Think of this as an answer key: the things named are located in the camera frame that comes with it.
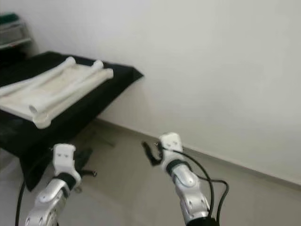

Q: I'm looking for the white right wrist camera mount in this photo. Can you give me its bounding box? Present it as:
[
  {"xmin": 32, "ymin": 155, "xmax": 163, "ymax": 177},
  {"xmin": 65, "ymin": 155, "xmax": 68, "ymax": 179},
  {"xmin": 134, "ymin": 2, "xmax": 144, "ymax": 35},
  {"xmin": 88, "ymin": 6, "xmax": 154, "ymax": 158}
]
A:
[{"xmin": 158, "ymin": 132, "xmax": 184, "ymax": 170}]

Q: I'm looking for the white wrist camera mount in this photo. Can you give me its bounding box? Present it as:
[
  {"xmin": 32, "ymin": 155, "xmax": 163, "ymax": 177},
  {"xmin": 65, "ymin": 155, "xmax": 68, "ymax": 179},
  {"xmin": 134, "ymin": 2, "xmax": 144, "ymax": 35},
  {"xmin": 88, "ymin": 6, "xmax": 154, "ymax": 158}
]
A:
[
  {"xmin": 158, "ymin": 132, "xmax": 184, "ymax": 170},
  {"xmin": 52, "ymin": 144, "xmax": 76, "ymax": 184}
]

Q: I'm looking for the black tablecloth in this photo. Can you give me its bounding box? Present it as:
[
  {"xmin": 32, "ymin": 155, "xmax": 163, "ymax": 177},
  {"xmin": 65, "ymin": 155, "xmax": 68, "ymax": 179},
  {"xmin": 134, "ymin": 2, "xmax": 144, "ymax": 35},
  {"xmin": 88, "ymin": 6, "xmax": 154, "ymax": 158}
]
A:
[{"xmin": 0, "ymin": 51, "xmax": 144, "ymax": 191}]

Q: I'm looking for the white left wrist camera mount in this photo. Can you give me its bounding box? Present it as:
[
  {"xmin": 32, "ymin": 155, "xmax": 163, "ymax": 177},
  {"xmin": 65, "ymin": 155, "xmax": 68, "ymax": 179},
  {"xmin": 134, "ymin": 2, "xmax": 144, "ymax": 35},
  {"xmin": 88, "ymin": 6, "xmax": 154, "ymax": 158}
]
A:
[{"xmin": 52, "ymin": 144, "xmax": 76, "ymax": 184}]

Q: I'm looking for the white plastic children table top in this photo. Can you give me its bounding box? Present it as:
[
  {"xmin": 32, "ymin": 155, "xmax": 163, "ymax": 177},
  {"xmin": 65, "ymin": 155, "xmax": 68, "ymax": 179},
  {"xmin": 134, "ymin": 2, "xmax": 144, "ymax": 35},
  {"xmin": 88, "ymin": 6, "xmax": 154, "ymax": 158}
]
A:
[{"xmin": 0, "ymin": 56, "xmax": 114, "ymax": 130}]

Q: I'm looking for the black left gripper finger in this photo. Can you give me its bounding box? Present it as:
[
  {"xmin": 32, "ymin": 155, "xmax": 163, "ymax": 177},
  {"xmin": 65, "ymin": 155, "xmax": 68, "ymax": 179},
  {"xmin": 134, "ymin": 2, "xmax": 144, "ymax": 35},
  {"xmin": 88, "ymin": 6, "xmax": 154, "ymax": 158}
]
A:
[{"xmin": 75, "ymin": 148, "xmax": 93, "ymax": 169}]

